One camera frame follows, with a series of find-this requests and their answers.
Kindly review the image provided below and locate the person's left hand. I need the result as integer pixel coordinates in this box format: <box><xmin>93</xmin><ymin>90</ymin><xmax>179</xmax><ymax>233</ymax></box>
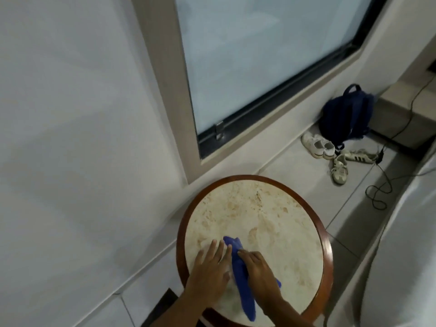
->
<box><xmin>186</xmin><ymin>239</ymin><xmax>235</xmax><ymax>307</ymax></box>

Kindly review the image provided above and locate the person's right hand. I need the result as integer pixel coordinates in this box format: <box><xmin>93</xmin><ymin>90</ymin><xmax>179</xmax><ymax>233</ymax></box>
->
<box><xmin>237</xmin><ymin>250</ymin><xmax>283</xmax><ymax>308</ymax></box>

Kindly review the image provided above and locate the blue cleaning cloth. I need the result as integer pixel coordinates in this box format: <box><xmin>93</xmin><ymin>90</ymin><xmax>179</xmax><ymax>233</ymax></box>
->
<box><xmin>223</xmin><ymin>236</ymin><xmax>282</xmax><ymax>322</ymax></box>

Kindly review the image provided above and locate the person's left forearm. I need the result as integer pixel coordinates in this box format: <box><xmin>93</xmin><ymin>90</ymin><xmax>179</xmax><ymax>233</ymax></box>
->
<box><xmin>150</xmin><ymin>291</ymin><xmax>218</xmax><ymax>327</ymax></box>

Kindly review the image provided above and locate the person's right forearm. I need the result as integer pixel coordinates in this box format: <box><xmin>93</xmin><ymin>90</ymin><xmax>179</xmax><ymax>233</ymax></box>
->
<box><xmin>255</xmin><ymin>296</ymin><xmax>312</xmax><ymax>327</ymax></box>

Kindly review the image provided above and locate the round marble-top wooden table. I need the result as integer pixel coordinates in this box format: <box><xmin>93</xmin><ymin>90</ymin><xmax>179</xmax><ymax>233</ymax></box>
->
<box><xmin>175</xmin><ymin>174</ymin><xmax>334</xmax><ymax>327</ymax></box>

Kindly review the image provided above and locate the striped beige sneaker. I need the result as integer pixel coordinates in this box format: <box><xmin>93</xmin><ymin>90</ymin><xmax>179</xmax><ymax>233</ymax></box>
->
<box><xmin>330</xmin><ymin>155</ymin><xmax>349</xmax><ymax>186</ymax></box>
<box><xmin>341</xmin><ymin>149</ymin><xmax>379</xmax><ymax>164</ymax></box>

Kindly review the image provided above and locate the white sneaker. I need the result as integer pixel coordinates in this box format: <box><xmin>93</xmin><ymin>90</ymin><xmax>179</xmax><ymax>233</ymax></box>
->
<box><xmin>301</xmin><ymin>133</ymin><xmax>328</xmax><ymax>159</ymax></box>
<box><xmin>314</xmin><ymin>134</ymin><xmax>336</xmax><ymax>159</ymax></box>

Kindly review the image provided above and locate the white bed sheet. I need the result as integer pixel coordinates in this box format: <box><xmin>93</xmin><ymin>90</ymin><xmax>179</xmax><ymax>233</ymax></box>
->
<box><xmin>359</xmin><ymin>139</ymin><xmax>436</xmax><ymax>327</ymax></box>

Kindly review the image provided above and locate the navy blue backpack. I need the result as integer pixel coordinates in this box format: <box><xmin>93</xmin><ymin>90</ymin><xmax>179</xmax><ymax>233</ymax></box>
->
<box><xmin>318</xmin><ymin>84</ymin><xmax>377</xmax><ymax>150</ymax></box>

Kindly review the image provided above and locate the frosted glass window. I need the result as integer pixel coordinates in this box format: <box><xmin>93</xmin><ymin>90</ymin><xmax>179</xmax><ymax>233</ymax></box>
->
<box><xmin>174</xmin><ymin>0</ymin><xmax>390</xmax><ymax>160</ymax></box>

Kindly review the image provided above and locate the black cable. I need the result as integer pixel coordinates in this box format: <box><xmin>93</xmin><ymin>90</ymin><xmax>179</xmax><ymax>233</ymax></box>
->
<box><xmin>366</xmin><ymin>73</ymin><xmax>436</xmax><ymax>211</ymax></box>

